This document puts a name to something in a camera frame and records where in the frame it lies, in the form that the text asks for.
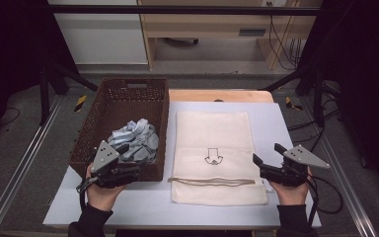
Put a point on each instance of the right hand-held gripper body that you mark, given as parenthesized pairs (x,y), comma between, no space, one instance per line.
(304,158)

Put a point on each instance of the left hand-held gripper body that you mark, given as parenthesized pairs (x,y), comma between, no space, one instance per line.
(104,157)

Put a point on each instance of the light blue cloth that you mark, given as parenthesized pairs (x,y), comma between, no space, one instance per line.
(141,138)

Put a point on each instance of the brown woven basket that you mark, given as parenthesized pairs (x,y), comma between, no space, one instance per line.
(125,105)

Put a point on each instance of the person's right hand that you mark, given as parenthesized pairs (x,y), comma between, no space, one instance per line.
(292,196)

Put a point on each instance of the person's left hand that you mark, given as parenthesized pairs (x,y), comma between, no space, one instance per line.
(100,197)

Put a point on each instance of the black metal stand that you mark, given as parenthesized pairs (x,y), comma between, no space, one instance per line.
(44,98)
(319,102)

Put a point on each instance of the black curtain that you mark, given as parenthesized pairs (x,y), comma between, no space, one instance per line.
(365,65)
(10,49)

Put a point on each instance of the white cabinet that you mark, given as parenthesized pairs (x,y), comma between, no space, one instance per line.
(105,39)

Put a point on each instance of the wooden desk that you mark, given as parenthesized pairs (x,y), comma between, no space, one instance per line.
(204,23)

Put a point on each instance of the black horizontal bar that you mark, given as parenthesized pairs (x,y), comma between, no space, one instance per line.
(177,10)

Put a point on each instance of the aluminium floor rail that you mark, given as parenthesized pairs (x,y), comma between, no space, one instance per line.
(19,164)
(342,177)

